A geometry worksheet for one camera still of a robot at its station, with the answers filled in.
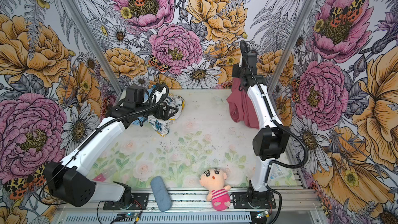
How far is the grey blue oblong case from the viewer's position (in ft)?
2.39

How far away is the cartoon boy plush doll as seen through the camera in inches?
27.6

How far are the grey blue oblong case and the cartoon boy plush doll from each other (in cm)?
18
